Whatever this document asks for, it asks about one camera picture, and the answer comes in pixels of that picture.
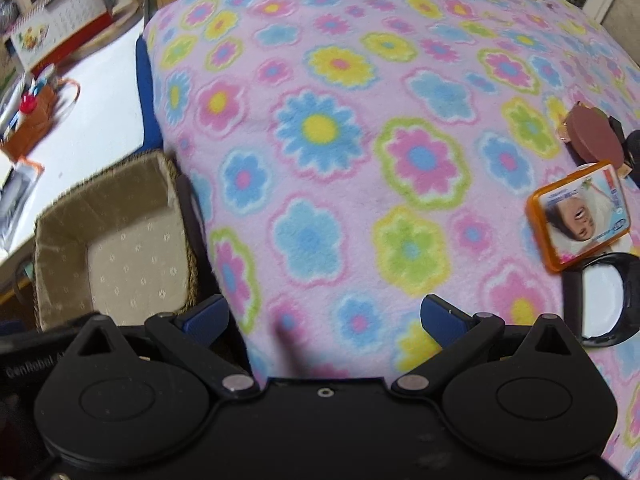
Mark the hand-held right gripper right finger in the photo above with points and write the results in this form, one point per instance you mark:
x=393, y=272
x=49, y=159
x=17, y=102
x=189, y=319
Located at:
x=445, y=322

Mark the maroon round compact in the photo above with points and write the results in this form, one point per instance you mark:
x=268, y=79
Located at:
x=595, y=135

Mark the red-capped glue tube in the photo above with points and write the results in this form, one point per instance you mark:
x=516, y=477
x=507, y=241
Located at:
x=28, y=105

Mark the black round compact mirror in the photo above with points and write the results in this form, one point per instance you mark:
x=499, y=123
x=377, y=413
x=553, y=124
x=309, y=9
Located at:
x=600, y=290

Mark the orange case with face print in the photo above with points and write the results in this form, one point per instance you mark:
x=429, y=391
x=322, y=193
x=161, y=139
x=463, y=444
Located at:
x=575, y=215

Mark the white and red calendar box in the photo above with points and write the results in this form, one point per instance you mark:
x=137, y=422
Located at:
x=60, y=30

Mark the floral fleece blanket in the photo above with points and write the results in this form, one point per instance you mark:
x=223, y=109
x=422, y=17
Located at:
x=350, y=60

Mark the brown pouch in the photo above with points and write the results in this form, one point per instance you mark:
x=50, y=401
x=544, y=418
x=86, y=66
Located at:
x=35, y=120

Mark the lined wicker basket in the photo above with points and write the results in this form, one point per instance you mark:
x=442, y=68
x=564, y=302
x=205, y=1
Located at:
x=130, y=270

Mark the dark round object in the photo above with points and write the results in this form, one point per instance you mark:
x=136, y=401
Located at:
x=635, y=155

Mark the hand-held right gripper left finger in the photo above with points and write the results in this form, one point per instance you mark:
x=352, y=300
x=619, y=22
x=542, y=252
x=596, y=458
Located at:
x=207, y=317

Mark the clear plastic bag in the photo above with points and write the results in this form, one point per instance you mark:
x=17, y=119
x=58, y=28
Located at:
x=15, y=200

